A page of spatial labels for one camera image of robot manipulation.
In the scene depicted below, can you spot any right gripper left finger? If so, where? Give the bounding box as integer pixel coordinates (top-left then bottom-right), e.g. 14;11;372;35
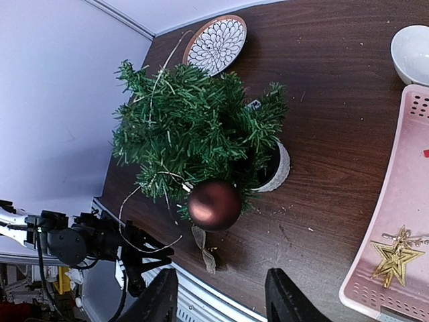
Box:
117;268;178;322

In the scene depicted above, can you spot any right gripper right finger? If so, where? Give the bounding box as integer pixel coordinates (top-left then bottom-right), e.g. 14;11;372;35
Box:
265;268;330;322

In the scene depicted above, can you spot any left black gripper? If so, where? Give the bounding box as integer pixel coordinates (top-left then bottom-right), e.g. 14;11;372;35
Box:
33;211;174;297

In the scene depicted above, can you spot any red burlap bow ornament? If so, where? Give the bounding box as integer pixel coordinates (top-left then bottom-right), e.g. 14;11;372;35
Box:
191;225;217;274

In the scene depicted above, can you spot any red bauble ornament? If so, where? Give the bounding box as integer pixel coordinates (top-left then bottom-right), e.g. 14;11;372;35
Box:
188;178;243;231

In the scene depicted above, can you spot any gold star ornament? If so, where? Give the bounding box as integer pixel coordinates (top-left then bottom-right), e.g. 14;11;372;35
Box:
370;225;425;288

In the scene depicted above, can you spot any small green christmas tree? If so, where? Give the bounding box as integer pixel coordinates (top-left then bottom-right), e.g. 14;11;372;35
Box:
113;60;288;219

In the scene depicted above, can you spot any fairy light wire string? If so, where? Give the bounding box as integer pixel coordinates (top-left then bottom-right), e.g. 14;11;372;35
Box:
119;30;197;252

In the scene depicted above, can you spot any white light battery box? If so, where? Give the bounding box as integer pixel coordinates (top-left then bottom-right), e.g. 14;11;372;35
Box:
245;99;261;111

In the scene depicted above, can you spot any red ribbon bow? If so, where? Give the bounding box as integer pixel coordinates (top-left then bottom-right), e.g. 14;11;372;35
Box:
422;148;429;158

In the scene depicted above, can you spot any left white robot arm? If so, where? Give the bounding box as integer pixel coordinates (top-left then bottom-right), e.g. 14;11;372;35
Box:
1;201;174;297

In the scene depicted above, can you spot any pink plastic basket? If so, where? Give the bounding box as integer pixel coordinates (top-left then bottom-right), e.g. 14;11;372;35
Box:
339;85;428;321

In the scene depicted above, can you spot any patterned ceramic plate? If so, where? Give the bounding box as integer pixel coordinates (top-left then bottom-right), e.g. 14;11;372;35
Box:
182;15;247;76

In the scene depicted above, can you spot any white ceramic bowl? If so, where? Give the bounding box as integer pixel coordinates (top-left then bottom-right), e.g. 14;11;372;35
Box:
390;25;429;87

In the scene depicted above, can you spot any left aluminium frame post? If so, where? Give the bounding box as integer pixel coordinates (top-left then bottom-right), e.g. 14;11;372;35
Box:
84;0;156;41

